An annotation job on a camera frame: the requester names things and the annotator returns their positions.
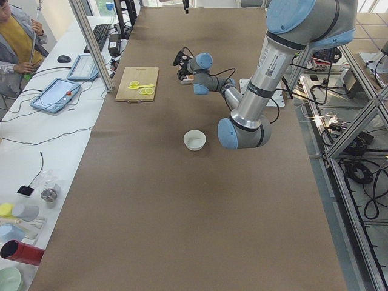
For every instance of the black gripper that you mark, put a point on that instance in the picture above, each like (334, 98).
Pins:
(184, 69)

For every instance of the clear plastic egg box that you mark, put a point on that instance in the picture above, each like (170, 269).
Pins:
(187, 79)

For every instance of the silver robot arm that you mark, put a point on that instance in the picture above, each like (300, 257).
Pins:
(291, 26)

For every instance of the wooden cutting board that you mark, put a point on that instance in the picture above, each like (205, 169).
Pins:
(144, 75)

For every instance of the black power adapter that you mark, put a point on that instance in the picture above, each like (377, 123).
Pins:
(114, 46)

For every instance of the black keyboard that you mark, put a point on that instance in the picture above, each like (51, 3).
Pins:
(101, 33)

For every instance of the white ceramic bowl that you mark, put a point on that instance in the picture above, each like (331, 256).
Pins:
(194, 140)

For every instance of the blue teach pendant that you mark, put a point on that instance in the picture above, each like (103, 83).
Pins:
(83, 69)
(56, 96)

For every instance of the black computer mouse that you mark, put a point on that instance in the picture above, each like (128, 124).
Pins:
(64, 59)

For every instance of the seated person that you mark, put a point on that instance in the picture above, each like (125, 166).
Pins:
(22, 51)

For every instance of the steel cup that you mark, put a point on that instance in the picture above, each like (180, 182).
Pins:
(49, 196)

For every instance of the black small pad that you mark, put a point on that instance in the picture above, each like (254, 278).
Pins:
(25, 191)

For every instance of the grey cup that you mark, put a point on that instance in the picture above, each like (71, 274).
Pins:
(25, 212)

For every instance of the yellow cup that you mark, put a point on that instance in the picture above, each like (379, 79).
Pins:
(6, 209)

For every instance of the light blue cup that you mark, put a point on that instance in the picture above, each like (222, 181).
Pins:
(10, 232)

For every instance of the red cylinder bottle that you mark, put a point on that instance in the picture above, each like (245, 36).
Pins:
(21, 252)

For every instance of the green bowl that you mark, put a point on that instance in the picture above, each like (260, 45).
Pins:
(11, 279)

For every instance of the white camera post pedestal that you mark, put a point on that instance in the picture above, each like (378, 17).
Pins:
(274, 98)

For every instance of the aluminium frame post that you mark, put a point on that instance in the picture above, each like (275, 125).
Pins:
(83, 22)

